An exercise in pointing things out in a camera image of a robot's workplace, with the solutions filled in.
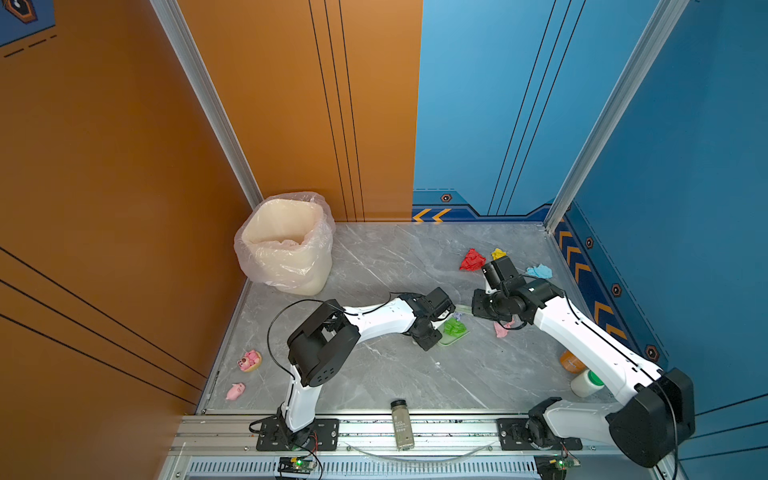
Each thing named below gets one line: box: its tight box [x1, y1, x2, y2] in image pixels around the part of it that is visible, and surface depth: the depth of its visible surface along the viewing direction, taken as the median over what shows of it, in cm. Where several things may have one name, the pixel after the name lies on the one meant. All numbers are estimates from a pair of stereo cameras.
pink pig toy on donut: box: [237, 350, 263, 372], surface depth 85 cm
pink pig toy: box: [225, 382, 246, 401], surface depth 81 cm
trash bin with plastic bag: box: [234, 191, 336, 296], surface depth 89 cm
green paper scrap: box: [443, 318, 467, 337], surface depth 93 cm
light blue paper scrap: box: [526, 264, 553, 279], surface depth 107 cm
